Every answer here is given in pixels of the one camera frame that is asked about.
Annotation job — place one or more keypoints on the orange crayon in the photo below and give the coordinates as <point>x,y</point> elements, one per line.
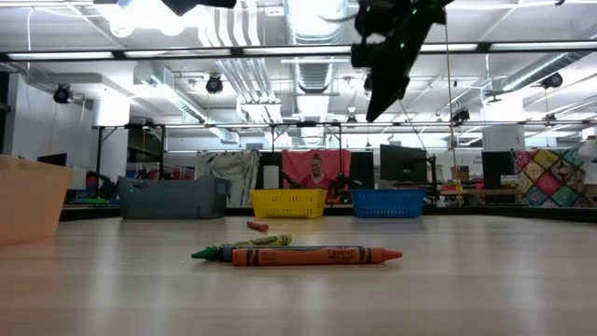
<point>257,226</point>
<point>312,256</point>

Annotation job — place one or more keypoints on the green crayon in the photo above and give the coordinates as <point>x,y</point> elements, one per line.
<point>261,242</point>

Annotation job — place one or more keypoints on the blue crayon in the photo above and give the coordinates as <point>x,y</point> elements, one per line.
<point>225,253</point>

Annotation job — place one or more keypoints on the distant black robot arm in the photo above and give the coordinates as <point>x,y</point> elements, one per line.
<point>342,181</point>
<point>105,186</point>
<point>291,179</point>

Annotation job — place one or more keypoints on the white LED light strip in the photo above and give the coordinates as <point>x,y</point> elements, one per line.
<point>177,53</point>
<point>60,55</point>
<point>452,47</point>
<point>543,46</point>
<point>298,49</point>

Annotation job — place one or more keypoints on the white ceiling pipes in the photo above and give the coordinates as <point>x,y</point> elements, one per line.
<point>247,56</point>

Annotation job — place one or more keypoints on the black overhead rig beam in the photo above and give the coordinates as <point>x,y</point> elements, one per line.
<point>484,46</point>

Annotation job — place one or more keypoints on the blue plastic basket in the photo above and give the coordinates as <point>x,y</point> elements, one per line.
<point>388,203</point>

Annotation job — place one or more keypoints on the cardboard box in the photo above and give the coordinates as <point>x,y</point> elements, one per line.
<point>462,173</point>

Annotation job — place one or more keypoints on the red backdrop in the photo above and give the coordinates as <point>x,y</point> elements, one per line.
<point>298,161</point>

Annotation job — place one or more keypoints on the white pillar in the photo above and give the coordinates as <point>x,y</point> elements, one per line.
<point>503,137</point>
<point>112,140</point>

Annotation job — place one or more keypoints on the black backdrop stand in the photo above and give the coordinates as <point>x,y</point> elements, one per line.
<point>210,126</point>

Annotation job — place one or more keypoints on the white box device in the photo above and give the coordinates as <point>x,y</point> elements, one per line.
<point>270,176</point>

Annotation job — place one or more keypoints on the black panel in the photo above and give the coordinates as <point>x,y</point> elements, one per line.
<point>259,161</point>

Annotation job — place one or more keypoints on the yellow plastic basket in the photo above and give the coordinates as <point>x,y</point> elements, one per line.
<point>288,204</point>

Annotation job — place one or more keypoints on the colourful patchwork quilt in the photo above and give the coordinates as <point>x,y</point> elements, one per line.
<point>550,177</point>

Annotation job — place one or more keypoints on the floral painted backdrop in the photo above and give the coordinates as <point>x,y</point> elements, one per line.
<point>228,175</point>

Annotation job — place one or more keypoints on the grey plastic bin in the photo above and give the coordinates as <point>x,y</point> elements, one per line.
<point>172,198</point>

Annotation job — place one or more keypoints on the orange translucent bin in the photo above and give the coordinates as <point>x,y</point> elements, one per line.
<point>28,200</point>

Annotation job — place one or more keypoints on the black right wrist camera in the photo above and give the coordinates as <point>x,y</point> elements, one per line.
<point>370,18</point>

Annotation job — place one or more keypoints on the large silver ventilation duct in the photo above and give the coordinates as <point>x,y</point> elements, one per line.
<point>315,18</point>

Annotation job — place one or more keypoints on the white rectangular air duct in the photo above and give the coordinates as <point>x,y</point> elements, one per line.
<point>172,93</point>

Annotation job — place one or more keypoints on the slanted silver duct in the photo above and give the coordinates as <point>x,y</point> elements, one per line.
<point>536,70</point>

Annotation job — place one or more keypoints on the black aluminium table frame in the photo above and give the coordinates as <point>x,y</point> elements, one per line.
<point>513,211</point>

